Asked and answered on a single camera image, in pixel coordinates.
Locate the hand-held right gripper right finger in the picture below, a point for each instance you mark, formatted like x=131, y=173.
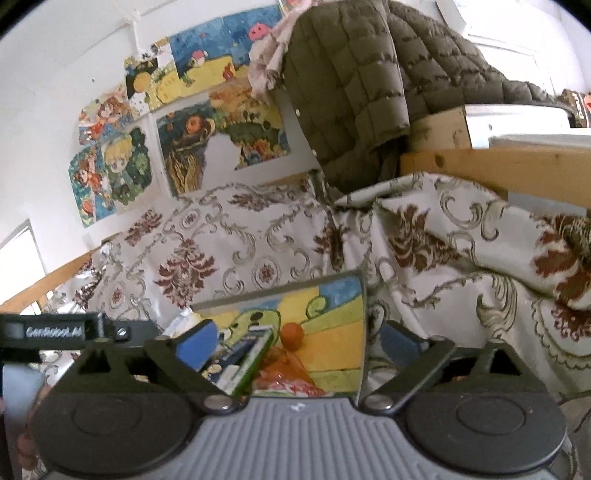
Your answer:
x=404, y=344

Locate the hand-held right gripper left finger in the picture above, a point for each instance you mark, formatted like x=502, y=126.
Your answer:
x=196, y=345

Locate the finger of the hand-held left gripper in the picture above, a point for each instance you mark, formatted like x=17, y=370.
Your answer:
x=131, y=331

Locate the dark blue and white box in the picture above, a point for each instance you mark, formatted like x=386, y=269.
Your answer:
x=238, y=356

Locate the grey tray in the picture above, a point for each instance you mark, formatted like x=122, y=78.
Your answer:
x=361, y=332

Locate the green clear packet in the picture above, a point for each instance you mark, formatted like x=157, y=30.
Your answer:
x=259, y=357

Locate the orange snack packet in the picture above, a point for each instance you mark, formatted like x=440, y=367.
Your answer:
x=286, y=376

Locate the small orange fruit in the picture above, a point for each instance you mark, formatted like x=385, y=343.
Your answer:
x=292, y=335

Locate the window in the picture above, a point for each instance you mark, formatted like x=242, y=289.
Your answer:
x=21, y=263

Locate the printed blanket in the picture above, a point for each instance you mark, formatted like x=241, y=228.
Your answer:
x=438, y=258

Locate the olive quilted jacket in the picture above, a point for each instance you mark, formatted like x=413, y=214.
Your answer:
x=360, y=83

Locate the pink cloth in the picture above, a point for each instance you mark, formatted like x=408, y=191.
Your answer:
x=268, y=60

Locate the wooden bed rail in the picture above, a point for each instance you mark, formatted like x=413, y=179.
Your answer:
x=51, y=281
x=508, y=170

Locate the red-haired child wall poster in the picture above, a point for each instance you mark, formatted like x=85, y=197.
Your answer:
x=90, y=189

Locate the blonde child wall poster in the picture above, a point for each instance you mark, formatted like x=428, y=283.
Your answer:
x=127, y=166

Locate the orange landscape wall poster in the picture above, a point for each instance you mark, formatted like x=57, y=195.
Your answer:
x=194, y=138

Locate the cartoon figures wall poster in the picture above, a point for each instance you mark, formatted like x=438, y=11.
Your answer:
x=104, y=115

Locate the yellow black cartoon wall poster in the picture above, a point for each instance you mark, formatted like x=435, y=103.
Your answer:
x=147, y=78

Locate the blue sky wall poster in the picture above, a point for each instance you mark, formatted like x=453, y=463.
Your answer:
x=217, y=50

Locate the white window frame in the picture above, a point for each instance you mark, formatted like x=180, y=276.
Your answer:
x=512, y=41

